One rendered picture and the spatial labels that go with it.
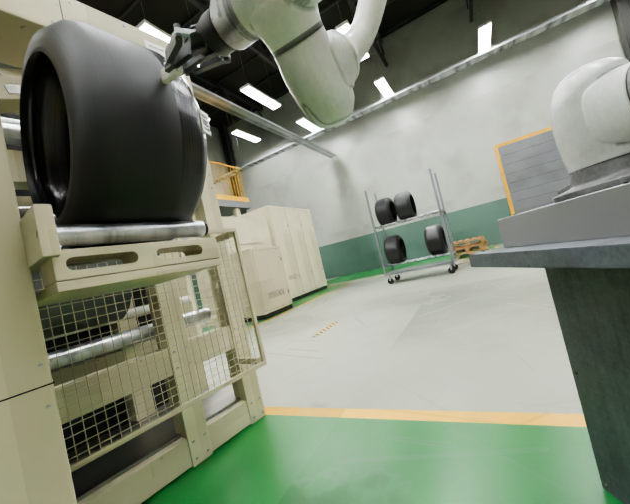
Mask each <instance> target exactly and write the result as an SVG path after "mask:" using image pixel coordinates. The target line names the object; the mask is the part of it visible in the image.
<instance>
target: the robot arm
mask: <svg viewBox="0 0 630 504"><path fill-rule="evenodd" d="M320 1H321V0H211V2H210V8H209V9H208V10H206V11H205V12H204V13H203V14H202V15H201V17H200V19H199V21H198V23H197V24H195V25H191V26H190V27H189V29H185V28H181V27H180V24H178V23H174V24H173V26H174V32H173V34H172V36H171V38H170V40H169V43H168V45H167V47H166V49H165V57H166V63H165V64H164V67H163V68H162V69H161V70H160V74H161V82H162V83H164V84H167V85H168V84H169V83H171V82H172V81H173V80H175V79H176V78H177V77H180V76H182V75H184V74H185V76H190V72H193V74H195V75H197V74H200V73H202V72H205V71H207V70H209V69H212V68H214V67H217V66H219V65H221V64H227V63H231V57H230V54H231V53H232V52H234V51H235V50H244V49H245V48H247V47H248V46H250V45H251V44H253V43H254V42H256V41H257V40H259V39H261V40H262V41H263V42H264V43H265V44H266V46H267V47H268V48H269V50H270V51H271V53H272V55H273V56H274V58H275V60H276V62H277V65H278V67H279V70H280V73H281V75H282V78H283V80H284V82H285V84H286V86H287V88H288V89H289V91H290V93H291V95H292V96H293V98H294V99H295V101H296V103H297V104H298V106H299V107H300V109H301V110H302V111H303V113H304V114H305V115H306V116H307V118H308V119H309V120H310V121H311V122H312V123H314V124H315V125H317V126H320V127H322V128H332V127H335V126H337V125H340V124H342V123H344V122H345V121H347V120H348V119H349V117H350V115H351V113H352V112H353V108H354V99H355V97H354V92H353V87H354V83H355V80H356V79H357V77H358V75H359V69H360V65H359V63H360V62H361V61H362V59H363V58H364V57H365V55H366V54H367V52H368V51H369V49H370V47H371V45H372V44H373V41H374V39H375V37H376V34H377V32H378V29H379V26H380V23H381V19H382V16H383V12H384V9H385V5H386V2H387V0H358V4H357V8H356V12H355V16H354V19H353V22H352V24H351V26H350V28H349V30H348V31H347V32H346V33H344V34H343V33H342V32H340V31H337V30H329V31H326V30H325V28H324V26H323V23H322V21H321V18H320V14H319V10H318V3H319V2H320ZM188 37H189V38H188ZM187 38H188V41H187V42H186V43H185V40H186V39H187ZM183 43H185V44H184V45H182V44H183ZM198 66H199V68H198ZM550 121H551V128H552V132H553V136H554V139H555V143H556V146H557V149H558V151H559V154H560V157H561V159H562V161H563V163H564V165H565V167H566V169H567V172H568V174H569V178H570V184H569V185H568V186H566V187H564V188H561V189H559V190H558V192H557V193H558V196H556V197H554V198H553V199H552V200H553V203H554V204H555V203H558V202H562V201H565V200H569V199H572V198H576V197H579V196H583V195H586V194H590V193H593V192H597V191H600V190H604V189H607V188H611V187H614V186H618V185H621V184H623V183H624V182H627V181H630V62H629V60H627V59H626V58H622V57H608V58H604V59H599V60H595V61H592V62H590V63H588V64H585V65H583V66H582V67H580V68H578V69H577V70H575V71H573V72H572V73H570V74H569V75H568V76H566V77H565V78H564V79H563V80H562V81H561V82H560V83H559V84H558V86H557V88H556V90H555V91H554V93H553V96H552V101H551V108H550Z"/></svg>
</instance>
